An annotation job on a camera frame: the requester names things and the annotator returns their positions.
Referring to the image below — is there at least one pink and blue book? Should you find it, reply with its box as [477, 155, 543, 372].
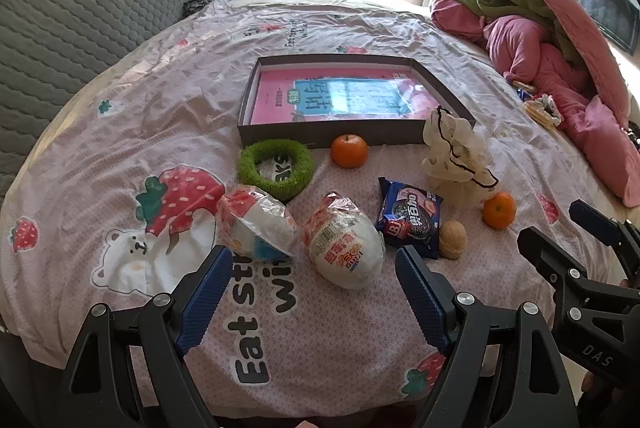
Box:
[250, 69, 441, 125]

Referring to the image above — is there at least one pink quilt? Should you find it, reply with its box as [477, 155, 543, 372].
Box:
[431, 0, 640, 209]

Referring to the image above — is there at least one orange mandarin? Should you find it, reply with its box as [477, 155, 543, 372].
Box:
[330, 134, 369, 169]
[482, 192, 516, 229]

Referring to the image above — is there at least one grey quilted headboard cover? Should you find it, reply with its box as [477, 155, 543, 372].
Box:
[0, 0, 213, 199]

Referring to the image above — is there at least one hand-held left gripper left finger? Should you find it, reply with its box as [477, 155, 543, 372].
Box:
[52, 245, 235, 428]

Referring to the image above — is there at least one blue cookie packet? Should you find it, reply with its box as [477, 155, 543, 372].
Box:
[375, 177, 445, 260]

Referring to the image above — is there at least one brown walnut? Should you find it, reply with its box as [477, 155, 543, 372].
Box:
[438, 220, 468, 260]

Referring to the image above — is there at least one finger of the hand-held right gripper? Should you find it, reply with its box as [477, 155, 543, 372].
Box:
[516, 226, 588, 304]
[569, 199, 640, 289]

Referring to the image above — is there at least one grey shallow cardboard box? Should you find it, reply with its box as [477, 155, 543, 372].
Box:
[236, 54, 477, 150]

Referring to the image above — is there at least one dark framed wall panel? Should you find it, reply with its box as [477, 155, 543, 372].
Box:
[575, 0, 640, 56]

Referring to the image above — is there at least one dark patterned cloth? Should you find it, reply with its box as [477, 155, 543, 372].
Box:
[182, 0, 233, 16]

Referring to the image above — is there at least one striped snack packet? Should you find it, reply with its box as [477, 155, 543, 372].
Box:
[523, 94, 563, 131]

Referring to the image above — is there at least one white toy egg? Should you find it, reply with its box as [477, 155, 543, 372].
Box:
[303, 191, 386, 290]

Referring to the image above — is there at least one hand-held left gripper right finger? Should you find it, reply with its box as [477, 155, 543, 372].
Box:
[394, 244, 581, 428]

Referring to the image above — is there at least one large pink flat cushion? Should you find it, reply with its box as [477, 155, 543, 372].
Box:
[484, 0, 631, 129]

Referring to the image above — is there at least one green fuzzy ring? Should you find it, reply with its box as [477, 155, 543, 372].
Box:
[237, 140, 316, 202]

